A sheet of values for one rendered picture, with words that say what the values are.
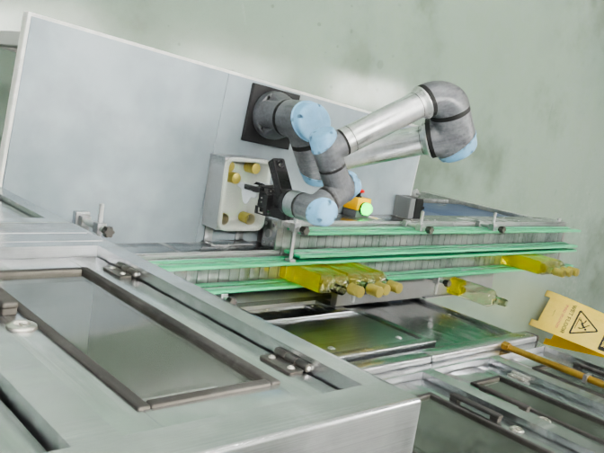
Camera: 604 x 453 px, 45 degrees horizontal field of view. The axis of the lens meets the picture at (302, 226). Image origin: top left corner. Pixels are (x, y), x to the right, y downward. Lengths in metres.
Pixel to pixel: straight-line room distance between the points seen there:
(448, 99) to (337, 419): 1.44
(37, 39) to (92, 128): 0.26
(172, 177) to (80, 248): 0.90
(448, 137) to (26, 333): 1.45
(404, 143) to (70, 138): 0.92
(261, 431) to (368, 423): 0.13
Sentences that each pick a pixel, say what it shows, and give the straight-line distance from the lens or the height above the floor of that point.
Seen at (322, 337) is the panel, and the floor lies 1.17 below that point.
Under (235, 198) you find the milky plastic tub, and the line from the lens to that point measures 2.27.
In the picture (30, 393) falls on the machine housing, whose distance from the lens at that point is 0.71.
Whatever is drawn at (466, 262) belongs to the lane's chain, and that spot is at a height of 0.88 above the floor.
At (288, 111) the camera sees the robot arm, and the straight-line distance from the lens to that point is 2.15.
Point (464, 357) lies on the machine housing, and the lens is 2.25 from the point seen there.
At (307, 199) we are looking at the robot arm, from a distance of 1.91.
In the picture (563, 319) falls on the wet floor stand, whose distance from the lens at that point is 5.48.
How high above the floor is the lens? 2.57
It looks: 47 degrees down
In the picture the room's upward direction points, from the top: 108 degrees clockwise
